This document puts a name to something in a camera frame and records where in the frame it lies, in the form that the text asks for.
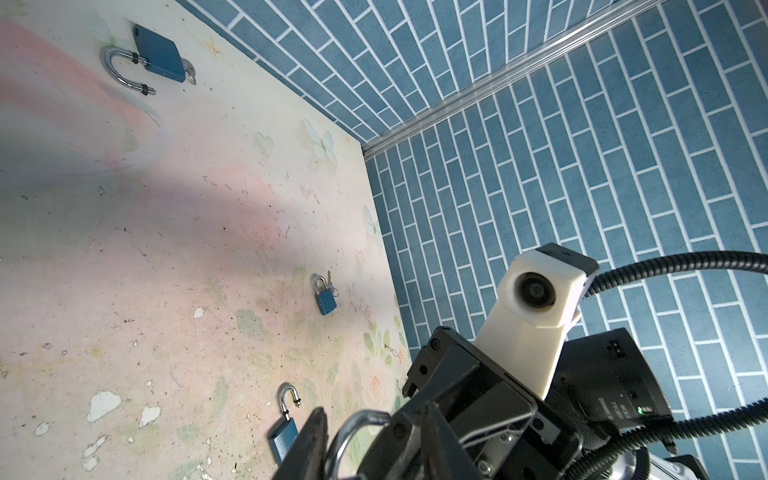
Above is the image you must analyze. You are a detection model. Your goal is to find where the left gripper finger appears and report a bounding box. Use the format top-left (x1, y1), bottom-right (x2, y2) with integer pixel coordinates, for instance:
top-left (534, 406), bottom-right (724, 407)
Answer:
top-left (272, 407), bottom-right (328, 480)

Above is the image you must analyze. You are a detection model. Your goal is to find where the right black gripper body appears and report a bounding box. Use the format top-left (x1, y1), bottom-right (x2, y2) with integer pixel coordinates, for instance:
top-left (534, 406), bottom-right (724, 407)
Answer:
top-left (359, 327), bottom-right (582, 479)

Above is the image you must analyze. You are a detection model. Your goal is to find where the black padlock with keys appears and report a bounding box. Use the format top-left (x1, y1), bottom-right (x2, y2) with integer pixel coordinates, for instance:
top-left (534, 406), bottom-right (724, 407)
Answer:
top-left (322, 409), bottom-right (394, 480)

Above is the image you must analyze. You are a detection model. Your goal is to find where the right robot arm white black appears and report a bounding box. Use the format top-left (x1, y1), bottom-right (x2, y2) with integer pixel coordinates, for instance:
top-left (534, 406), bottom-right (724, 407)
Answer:
top-left (357, 243), bottom-right (767, 479)

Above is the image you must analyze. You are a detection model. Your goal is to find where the blue padlock near with key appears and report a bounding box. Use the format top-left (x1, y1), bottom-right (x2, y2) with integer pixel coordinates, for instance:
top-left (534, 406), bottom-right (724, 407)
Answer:
top-left (267, 382), bottom-right (302, 466)

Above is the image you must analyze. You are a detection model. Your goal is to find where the floral table mat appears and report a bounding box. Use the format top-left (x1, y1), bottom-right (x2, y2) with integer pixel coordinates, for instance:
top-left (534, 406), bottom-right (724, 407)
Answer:
top-left (1, 1), bottom-right (411, 479)

